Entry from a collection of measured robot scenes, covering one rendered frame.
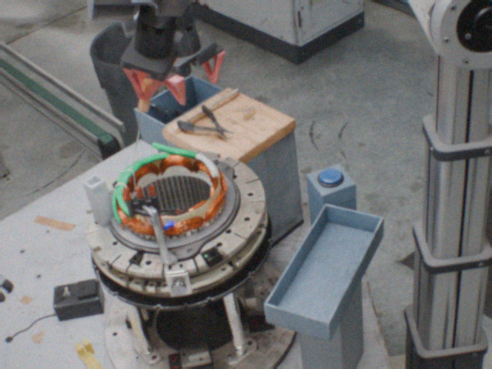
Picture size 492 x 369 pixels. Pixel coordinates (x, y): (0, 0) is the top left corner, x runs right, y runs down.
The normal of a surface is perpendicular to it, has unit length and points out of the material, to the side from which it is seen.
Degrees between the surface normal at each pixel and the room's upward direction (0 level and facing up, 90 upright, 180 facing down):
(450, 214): 90
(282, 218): 90
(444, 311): 90
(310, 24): 90
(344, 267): 0
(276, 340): 0
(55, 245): 0
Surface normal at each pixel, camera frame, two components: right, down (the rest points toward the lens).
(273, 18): -0.75, 0.49
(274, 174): 0.69, 0.39
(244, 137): -0.12, -0.77
